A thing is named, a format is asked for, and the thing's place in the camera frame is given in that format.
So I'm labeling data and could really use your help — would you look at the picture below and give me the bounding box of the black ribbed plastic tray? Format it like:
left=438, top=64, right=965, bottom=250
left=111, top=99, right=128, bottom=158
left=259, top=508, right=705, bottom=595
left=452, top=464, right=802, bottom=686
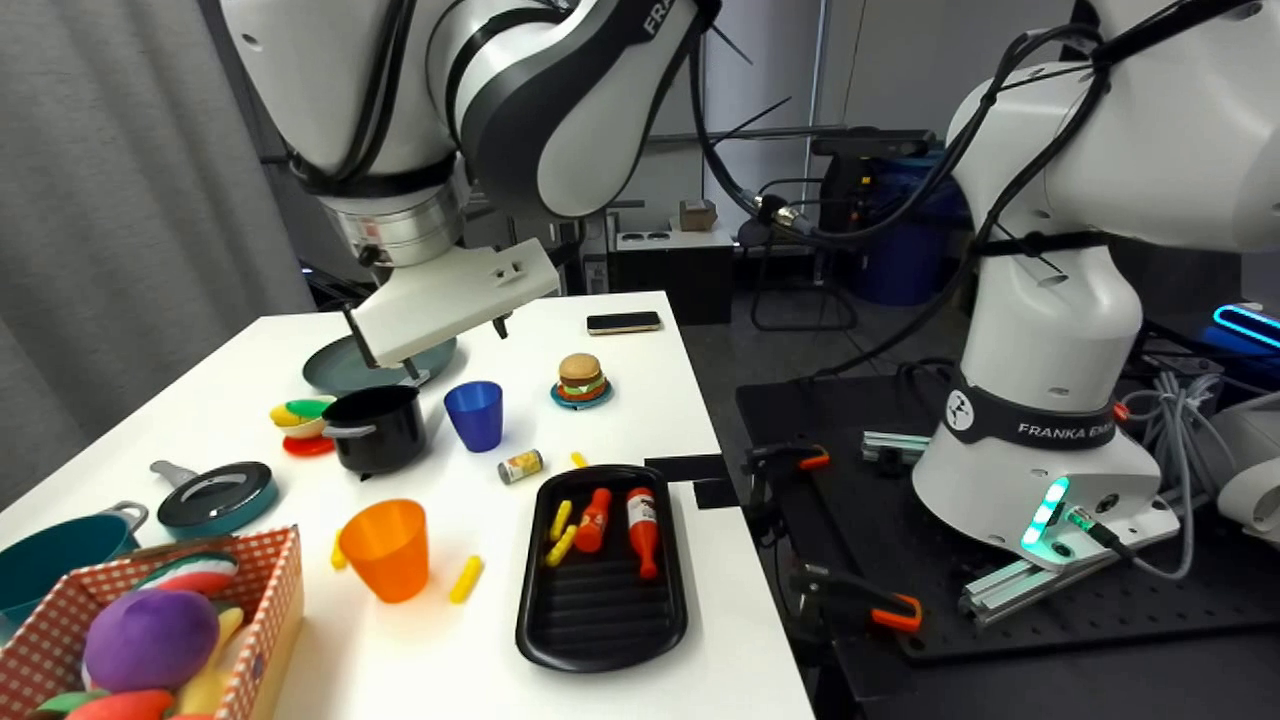
left=511, top=462, right=693, bottom=676

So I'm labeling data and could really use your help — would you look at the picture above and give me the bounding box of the orange plastic cup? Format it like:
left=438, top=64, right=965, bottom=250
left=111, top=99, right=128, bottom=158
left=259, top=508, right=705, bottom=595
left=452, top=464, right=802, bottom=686
left=334, top=498, right=438, bottom=606

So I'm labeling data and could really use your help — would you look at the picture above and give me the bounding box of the toy burger stack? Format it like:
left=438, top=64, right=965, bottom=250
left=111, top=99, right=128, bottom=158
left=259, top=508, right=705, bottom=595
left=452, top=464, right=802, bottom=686
left=550, top=378, right=616, bottom=413

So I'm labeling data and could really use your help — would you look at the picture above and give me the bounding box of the black perforated breadboard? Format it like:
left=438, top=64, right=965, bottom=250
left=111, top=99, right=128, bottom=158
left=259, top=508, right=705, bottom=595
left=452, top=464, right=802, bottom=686
left=732, top=365, right=1280, bottom=668

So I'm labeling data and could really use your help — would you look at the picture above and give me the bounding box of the red plush vegetable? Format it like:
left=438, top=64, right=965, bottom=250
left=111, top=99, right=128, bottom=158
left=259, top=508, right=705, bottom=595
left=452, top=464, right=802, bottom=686
left=57, top=686, right=180, bottom=720

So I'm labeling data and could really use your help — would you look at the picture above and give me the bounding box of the plain toy ketchup bottle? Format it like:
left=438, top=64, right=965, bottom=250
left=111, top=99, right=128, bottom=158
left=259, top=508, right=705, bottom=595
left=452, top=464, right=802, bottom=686
left=571, top=485, right=616, bottom=559

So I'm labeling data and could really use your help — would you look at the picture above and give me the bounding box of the yellow plush vegetable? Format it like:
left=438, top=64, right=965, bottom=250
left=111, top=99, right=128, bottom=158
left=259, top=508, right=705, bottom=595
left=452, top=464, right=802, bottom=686
left=174, top=606, right=252, bottom=720

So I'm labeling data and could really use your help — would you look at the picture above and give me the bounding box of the black pot grey handle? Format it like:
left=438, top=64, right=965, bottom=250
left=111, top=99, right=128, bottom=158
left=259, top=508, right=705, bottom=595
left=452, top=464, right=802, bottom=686
left=319, top=380, right=432, bottom=479

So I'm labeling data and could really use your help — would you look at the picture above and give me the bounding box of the red ketchup bottle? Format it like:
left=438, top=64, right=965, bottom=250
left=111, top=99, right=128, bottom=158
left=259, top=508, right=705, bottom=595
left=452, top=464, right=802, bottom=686
left=622, top=485, right=667, bottom=584

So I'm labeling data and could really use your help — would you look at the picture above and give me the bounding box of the red toy food slice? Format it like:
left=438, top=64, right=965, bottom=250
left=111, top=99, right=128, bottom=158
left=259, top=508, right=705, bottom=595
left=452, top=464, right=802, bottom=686
left=279, top=429, right=341, bottom=462

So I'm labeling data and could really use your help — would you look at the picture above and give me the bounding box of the black equipment box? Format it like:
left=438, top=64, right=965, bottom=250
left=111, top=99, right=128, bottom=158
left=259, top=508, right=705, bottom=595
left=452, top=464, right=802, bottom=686
left=809, top=126, right=939, bottom=250

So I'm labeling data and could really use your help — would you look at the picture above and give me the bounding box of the blue plastic device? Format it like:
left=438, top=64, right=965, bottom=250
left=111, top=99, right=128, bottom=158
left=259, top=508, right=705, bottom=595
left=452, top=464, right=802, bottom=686
left=1205, top=300, right=1280, bottom=392

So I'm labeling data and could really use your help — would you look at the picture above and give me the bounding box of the purple plush vegetable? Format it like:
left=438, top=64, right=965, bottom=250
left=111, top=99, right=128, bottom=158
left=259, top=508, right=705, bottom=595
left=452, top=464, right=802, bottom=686
left=81, top=590, right=226, bottom=698

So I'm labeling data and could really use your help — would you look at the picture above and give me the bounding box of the teal frying pan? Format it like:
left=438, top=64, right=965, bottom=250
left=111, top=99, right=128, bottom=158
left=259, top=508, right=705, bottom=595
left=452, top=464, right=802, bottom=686
left=144, top=458, right=286, bottom=546

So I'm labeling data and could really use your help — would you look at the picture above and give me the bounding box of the grey cable bundle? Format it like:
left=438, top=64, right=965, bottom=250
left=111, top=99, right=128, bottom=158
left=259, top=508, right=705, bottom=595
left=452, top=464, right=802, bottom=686
left=1114, top=367, right=1239, bottom=584

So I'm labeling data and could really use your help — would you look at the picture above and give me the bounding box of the blue storage bin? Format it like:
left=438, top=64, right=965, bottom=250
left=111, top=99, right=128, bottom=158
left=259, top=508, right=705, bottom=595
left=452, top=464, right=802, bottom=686
left=852, top=154, right=977, bottom=308

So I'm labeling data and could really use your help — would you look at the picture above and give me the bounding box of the blue plastic cup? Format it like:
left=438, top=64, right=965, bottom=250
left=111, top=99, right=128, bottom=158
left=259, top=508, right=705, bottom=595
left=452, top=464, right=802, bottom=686
left=442, top=378, right=507, bottom=458

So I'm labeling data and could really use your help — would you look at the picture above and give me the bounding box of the aluminium extrusion rail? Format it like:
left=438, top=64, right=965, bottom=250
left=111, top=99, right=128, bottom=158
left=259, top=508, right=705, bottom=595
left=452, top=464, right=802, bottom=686
left=957, top=508, right=1186, bottom=623

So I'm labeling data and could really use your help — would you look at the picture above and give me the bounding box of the striped plush food slice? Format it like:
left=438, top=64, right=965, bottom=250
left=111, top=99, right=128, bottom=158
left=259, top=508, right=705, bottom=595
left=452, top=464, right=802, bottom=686
left=138, top=551, right=244, bottom=599

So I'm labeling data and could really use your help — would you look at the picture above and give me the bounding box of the red checkered cardboard basket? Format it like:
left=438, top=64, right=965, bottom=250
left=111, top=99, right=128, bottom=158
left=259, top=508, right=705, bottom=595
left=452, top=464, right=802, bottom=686
left=0, top=521, right=308, bottom=720

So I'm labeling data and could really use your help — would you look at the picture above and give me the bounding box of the black tape strip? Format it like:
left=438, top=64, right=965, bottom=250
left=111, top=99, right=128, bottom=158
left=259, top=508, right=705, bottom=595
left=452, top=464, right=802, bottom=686
left=583, top=308, right=667, bottom=338

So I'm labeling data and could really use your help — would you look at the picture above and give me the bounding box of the orange handled black clamp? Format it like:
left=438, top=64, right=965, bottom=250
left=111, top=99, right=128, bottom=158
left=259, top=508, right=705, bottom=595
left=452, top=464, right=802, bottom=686
left=744, top=439, right=837, bottom=485
left=795, top=559, right=928, bottom=640

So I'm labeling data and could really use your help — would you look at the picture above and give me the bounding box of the toy hamburger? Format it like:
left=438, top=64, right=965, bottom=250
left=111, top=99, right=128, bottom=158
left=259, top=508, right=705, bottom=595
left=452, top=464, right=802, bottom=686
left=555, top=350, right=613, bottom=399

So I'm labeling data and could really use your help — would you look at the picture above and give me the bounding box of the teal toy pot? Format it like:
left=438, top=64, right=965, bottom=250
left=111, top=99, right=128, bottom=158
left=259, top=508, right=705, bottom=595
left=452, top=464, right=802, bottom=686
left=0, top=498, right=154, bottom=633

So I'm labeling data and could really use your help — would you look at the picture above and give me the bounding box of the small toy food can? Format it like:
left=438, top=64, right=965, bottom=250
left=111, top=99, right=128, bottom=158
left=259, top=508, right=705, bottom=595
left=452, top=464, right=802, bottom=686
left=496, top=445, right=550, bottom=488

